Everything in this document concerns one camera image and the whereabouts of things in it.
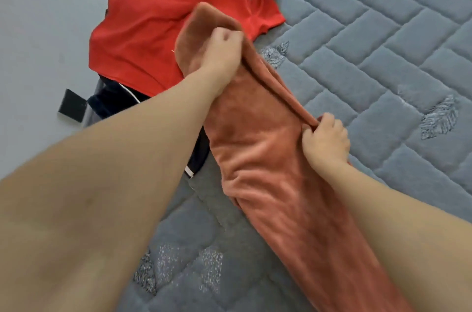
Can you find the person's right hand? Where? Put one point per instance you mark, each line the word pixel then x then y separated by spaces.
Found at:
pixel 324 147

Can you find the person's left forearm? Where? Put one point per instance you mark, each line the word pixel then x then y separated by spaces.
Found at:
pixel 96 205

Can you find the brown velvet garment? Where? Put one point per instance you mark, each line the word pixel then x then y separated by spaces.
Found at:
pixel 273 175

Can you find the person's right forearm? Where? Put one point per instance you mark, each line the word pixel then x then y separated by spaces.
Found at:
pixel 413 241

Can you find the person's left hand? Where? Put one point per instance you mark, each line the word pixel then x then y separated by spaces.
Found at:
pixel 223 53

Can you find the red garment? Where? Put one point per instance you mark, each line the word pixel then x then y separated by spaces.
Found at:
pixel 162 13

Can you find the navy velvet pyjama top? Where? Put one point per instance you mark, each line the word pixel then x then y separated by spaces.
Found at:
pixel 110 98

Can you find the grey quilted mattress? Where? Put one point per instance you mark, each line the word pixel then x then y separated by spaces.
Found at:
pixel 383 42

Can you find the black square patch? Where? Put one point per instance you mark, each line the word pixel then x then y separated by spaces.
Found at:
pixel 72 105

